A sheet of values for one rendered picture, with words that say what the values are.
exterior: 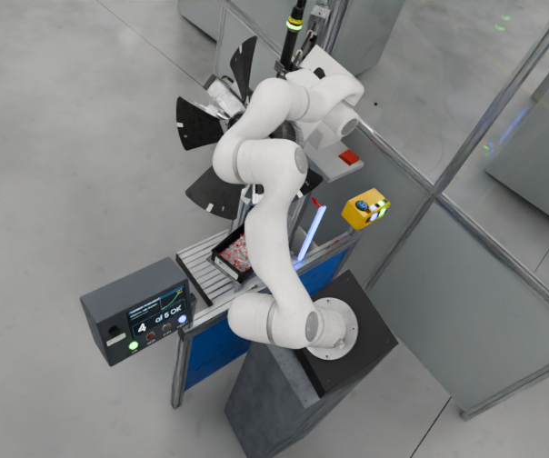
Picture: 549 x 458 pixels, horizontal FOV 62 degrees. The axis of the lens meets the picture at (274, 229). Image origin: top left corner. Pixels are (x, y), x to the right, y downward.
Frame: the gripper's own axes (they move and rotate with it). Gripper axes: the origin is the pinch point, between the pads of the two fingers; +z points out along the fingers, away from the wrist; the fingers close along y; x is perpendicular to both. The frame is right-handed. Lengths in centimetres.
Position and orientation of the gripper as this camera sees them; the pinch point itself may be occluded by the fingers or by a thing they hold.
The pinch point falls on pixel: (284, 66)
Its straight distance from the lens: 157.2
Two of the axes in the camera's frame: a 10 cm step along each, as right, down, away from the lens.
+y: 7.7, -3.8, 5.1
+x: 2.1, -6.0, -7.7
